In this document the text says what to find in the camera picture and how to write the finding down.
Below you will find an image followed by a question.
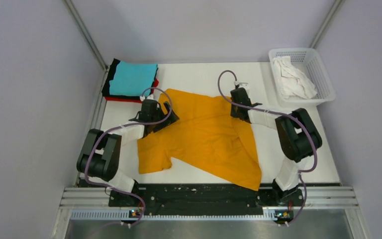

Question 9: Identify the yellow t-shirt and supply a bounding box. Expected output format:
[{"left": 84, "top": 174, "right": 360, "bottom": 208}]
[{"left": 137, "top": 89, "right": 262, "bottom": 191}]

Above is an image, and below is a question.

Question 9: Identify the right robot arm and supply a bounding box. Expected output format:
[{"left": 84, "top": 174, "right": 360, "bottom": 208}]
[{"left": 230, "top": 86, "right": 322, "bottom": 205}]

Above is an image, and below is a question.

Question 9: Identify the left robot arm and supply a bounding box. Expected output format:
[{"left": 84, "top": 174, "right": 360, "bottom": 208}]
[{"left": 76, "top": 96, "right": 179, "bottom": 206}]

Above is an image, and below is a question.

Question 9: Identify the cyan folded t-shirt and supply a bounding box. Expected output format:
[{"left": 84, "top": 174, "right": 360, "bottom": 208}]
[{"left": 109, "top": 61, "right": 158, "bottom": 97}]

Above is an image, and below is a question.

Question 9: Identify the white crumpled t-shirt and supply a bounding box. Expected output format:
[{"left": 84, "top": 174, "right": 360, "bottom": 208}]
[{"left": 273, "top": 56, "right": 317, "bottom": 100}]

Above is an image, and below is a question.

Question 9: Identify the white plastic laundry basket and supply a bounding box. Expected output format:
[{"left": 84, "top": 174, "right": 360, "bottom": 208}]
[{"left": 269, "top": 47, "right": 336, "bottom": 108}]

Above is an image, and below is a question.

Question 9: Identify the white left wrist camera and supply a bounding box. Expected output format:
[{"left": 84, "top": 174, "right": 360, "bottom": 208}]
[{"left": 140, "top": 94, "right": 154, "bottom": 102}]

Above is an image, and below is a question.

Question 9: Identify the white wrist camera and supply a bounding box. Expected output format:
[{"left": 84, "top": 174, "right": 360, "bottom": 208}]
[
  {"left": 234, "top": 81, "right": 250, "bottom": 96},
  {"left": 140, "top": 94, "right": 154, "bottom": 102}
]

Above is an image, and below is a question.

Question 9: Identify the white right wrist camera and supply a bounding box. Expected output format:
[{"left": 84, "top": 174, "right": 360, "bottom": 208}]
[{"left": 234, "top": 81, "right": 250, "bottom": 96}]

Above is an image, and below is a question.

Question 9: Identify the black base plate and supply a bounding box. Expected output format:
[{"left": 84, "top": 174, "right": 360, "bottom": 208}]
[{"left": 108, "top": 183, "right": 305, "bottom": 219}]

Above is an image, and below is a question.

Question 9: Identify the aluminium front rail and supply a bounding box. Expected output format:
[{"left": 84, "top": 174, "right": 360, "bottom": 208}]
[{"left": 60, "top": 184, "right": 358, "bottom": 221}]

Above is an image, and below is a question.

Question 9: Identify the right aluminium frame post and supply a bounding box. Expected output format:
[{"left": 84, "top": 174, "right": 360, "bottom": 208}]
[{"left": 309, "top": 0, "right": 345, "bottom": 49}]

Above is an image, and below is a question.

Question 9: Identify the aluminium frame post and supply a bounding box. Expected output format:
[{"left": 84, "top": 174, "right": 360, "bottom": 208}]
[
  {"left": 309, "top": 0, "right": 345, "bottom": 49},
  {"left": 62, "top": 0, "right": 107, "bottom": 70}
]

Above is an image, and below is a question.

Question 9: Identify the left aluminium frame post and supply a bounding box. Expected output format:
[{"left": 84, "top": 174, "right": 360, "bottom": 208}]
[{"left": 62, "top": 0, "right": 107, "bottom": 70}]

